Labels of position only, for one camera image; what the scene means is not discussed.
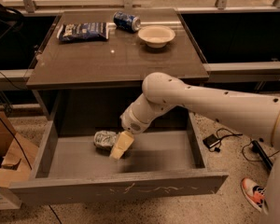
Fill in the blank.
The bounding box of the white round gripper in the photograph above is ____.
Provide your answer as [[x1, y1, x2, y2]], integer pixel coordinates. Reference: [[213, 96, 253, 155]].
[[110, 107, 149, 160]]

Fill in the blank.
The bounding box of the crushed silver 7up can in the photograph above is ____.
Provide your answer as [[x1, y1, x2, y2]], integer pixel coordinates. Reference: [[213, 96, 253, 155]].
[[93, 131, 118, 151]]

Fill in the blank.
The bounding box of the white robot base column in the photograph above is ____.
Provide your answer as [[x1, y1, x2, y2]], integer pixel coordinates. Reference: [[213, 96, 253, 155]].
[[259, 153, 280, 224]]

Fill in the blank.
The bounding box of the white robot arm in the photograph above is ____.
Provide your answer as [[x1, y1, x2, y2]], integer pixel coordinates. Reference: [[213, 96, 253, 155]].
[[120, 72, 280, 150]]

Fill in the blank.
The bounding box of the open grey top drawer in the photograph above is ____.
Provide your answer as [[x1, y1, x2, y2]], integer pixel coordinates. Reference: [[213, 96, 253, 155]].
[[8, 91, 230, 206]]

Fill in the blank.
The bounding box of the grey cabinet with glossy top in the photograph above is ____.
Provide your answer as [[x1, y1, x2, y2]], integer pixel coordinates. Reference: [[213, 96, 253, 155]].
[[26, 8, 210, 137]]

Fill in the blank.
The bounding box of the blue soda can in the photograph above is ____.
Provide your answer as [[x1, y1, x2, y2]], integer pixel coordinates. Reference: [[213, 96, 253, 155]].
[[113, 11, 141, 33]]

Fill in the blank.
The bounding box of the small black power adapter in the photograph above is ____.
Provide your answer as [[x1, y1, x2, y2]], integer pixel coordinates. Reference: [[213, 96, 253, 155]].
[[203, 134, 219, 148]]

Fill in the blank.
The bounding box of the white paper bowl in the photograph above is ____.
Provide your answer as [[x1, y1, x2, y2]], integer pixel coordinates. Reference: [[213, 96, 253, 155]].
[[138, 25, 175, 49]]

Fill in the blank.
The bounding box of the brown cardboard box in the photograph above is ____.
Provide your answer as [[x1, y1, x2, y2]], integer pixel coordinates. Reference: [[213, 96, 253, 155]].
[[0, 112, 38, 188]]

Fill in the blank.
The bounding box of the blue chip bag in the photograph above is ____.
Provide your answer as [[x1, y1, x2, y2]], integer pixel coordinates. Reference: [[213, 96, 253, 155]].
[[57, 22, 109, 42]]

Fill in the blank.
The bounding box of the black power strip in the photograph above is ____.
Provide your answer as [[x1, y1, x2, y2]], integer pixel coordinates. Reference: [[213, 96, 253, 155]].
[[252, 140, 273, 171]]

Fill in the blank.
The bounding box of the orange white sneaker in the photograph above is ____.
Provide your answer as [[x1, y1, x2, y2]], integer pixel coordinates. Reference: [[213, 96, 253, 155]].
[[241, 178, 266, 211]]

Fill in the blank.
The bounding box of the black floor cable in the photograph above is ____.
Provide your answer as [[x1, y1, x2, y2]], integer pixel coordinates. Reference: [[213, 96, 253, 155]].
[[204, 127, 280, 162]]

